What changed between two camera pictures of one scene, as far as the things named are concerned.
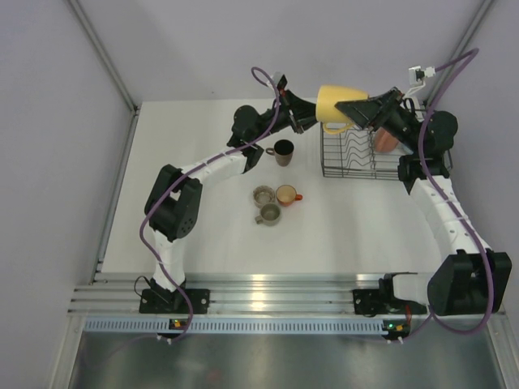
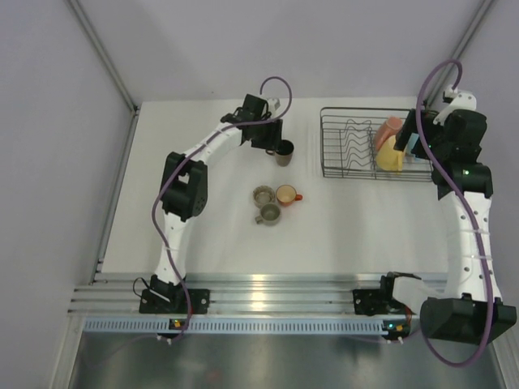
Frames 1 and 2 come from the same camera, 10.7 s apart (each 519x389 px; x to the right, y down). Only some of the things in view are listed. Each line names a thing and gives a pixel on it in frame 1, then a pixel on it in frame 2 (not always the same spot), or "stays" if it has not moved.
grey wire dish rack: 351,152 stays
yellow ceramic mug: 334,119 -> 389,159
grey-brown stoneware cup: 270,215 stays
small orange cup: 286,195 stays
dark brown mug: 283,150 stays
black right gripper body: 396,121 -> 432,133
